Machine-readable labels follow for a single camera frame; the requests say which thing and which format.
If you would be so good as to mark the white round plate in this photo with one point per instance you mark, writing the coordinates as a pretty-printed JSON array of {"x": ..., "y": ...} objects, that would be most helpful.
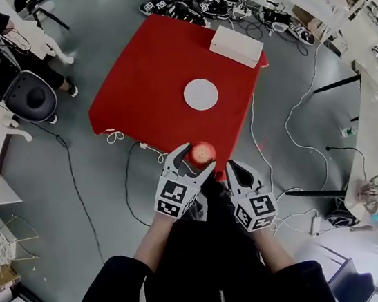
[{"x": 201, "y": 95}]

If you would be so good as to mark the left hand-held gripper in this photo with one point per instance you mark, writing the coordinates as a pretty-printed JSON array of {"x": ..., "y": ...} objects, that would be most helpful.
[{"x": 175, "y": 199}]

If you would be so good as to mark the clear water bottle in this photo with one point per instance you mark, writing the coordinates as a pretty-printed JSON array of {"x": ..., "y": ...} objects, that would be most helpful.
[{"x": 348, "y": 132}]

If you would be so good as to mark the black tripod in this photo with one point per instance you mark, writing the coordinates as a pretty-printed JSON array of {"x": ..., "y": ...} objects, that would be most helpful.
[{"x": 51, "y": 17}]

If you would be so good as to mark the person's right forearm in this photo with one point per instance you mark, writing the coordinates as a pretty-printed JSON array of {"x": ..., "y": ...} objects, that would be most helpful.
[{"x": 270, "y": 247}]

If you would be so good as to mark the curved white table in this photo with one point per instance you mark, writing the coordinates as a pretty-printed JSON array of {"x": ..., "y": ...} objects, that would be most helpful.
[{"x": 373, "y": 121}]

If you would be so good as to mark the brown cardboard box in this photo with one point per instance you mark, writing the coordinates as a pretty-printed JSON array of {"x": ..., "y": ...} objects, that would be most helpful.
[{"x": 1, "y": 279}]

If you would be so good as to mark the black bag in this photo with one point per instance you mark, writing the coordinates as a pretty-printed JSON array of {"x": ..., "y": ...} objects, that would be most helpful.
[{"x": 340, "y": 219}]

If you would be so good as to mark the person's left forearm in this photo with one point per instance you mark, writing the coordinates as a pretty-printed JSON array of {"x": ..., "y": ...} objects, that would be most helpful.
[{"x": 157, "y": 245}]

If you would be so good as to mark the table with red cloth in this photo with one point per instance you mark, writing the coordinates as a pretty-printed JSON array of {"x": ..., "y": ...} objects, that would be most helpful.
[{"x": 144, "y": 83}]

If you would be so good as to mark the person's black jacket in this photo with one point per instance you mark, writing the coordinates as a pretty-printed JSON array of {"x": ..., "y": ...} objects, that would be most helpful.
[{"x": 202, "y": 295}]

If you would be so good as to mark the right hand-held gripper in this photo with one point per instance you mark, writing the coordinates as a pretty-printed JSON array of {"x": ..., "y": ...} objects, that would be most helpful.
[{"x": 257, "y": 212}]

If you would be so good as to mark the open cardboard box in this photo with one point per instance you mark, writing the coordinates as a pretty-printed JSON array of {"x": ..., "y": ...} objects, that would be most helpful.
[{"x": 310, "y": 19}]

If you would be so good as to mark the white rectangular box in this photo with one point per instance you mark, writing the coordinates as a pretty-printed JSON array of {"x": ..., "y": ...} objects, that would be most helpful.
[{"x": 235, "y": 44}]

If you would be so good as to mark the person's black trousers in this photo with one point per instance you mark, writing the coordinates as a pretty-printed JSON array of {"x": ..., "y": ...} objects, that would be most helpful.
[{"x": 215, "y": 192}]

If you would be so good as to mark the red apple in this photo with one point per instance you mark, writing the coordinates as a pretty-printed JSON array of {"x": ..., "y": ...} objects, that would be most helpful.
[{"x": 202, "y": 153}]

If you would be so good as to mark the white power strip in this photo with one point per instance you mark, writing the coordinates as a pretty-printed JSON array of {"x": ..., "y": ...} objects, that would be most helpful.
[{"x": 315, "y": 226}]

